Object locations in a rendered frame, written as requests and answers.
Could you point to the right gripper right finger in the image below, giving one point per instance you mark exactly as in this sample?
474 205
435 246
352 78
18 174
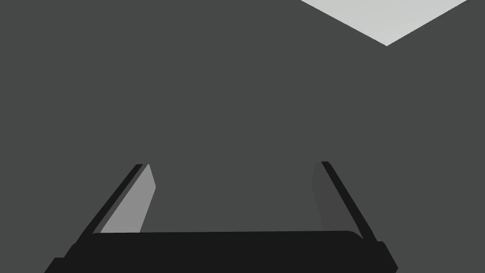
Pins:
335 201

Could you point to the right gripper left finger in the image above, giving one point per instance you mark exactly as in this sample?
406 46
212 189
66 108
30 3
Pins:
129 206

